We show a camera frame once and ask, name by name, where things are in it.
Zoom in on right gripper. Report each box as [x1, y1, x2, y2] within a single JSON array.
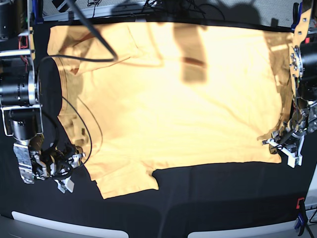
[[13, 138, 86, 193]]

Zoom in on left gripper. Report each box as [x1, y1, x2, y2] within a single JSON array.
[[262, 109, 317, 167]]

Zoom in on yellow t-shirt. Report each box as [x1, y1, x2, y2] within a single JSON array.
[[47, 22, 293, 199]]

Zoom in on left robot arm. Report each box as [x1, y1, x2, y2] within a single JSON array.
[[263, 0, 317, 168]]

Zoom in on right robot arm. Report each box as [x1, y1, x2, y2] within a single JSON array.
[[0, 0, 85, 193]]

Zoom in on black table cloth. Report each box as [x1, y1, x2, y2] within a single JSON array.
[[0, 24, 317, 238]]

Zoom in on white left monitor edge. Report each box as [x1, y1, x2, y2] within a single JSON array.
[[11, 211, 129, 238]]

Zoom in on white monitor edge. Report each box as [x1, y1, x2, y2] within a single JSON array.
[[188, 221, 295, 238], [11, 211, 129, 238]]

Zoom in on lower right red clamp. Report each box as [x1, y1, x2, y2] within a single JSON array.
[[294, 197, 308, 237]]

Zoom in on white right monitor edge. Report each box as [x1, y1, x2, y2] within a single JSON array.
[[188, 221, 295, 238]]

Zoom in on blue clamp top left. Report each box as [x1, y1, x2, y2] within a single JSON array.
[[31, 0, 44, 25]]

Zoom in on black cables at top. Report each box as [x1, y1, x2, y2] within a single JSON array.
[[86, 0, 228, 20]]

